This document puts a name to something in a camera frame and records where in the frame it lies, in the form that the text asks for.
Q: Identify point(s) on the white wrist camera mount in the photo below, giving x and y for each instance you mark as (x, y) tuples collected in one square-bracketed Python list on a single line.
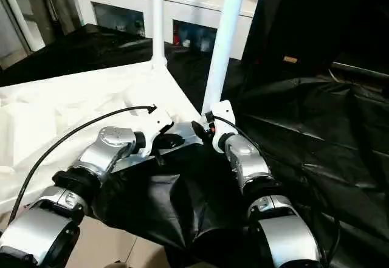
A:
[(155, 122), (223, 110)]

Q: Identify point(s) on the small white cup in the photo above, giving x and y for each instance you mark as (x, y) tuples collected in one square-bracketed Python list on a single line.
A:
[(186, 43), (205, 44)]

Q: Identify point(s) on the white plastic table leg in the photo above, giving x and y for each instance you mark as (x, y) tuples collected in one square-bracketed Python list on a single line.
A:
[(225, 37), (158, 22)]

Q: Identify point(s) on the red item in cabinet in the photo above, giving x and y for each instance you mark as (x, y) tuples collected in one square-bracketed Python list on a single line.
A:
[(175, 34)]

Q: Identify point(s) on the long black pole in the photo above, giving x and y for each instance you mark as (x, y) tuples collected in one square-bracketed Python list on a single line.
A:
[(358, 69)]

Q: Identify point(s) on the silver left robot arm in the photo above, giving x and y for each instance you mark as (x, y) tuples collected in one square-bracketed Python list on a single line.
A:
[(103, 152)]

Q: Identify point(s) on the small tan block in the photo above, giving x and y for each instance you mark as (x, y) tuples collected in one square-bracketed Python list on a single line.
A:
[(289, 59)]

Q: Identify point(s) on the black mat cover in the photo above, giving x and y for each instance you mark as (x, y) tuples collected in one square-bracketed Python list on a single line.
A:
[(334, 128)]

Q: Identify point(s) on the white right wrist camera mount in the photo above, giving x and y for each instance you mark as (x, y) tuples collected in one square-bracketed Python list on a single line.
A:
[(223, 110)]

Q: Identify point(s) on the grey metal rack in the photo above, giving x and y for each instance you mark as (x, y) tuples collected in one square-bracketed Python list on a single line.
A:
[(45, 6)]

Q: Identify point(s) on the white plastic table top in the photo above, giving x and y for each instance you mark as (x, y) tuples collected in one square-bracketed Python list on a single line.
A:
[(76, 98)]

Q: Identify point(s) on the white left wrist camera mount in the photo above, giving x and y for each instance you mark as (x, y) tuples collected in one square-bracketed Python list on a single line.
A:
[(155, 122)]

